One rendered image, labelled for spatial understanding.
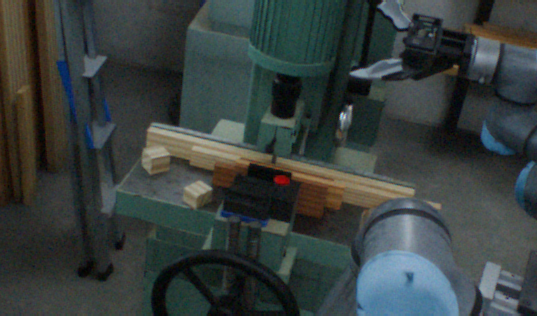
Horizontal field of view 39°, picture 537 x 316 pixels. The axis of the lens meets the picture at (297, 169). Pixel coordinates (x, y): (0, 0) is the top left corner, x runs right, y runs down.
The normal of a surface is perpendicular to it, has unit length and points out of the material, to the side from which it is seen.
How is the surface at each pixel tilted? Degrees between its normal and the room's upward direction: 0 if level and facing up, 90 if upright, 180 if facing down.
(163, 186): 0
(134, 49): 90
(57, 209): 0
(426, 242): 11
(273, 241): 90
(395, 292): 86
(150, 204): 90
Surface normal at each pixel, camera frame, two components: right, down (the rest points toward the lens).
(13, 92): 0.99, 0.16
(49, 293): 0.16, -0.84
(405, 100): -0.12, 0.51
